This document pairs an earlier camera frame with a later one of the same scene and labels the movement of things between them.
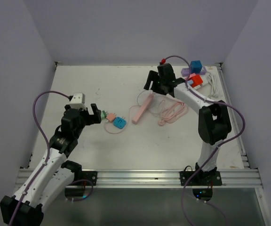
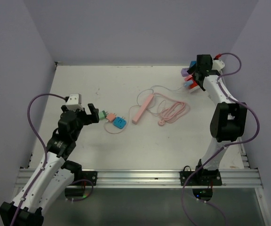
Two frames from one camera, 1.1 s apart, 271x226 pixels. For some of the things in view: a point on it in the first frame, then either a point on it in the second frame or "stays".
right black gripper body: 158,87 → 196,71
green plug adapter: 103,114 stays
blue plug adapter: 119,122 stays
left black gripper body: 85,119 stays
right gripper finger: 152,76 → 192,69
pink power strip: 143,108 stays
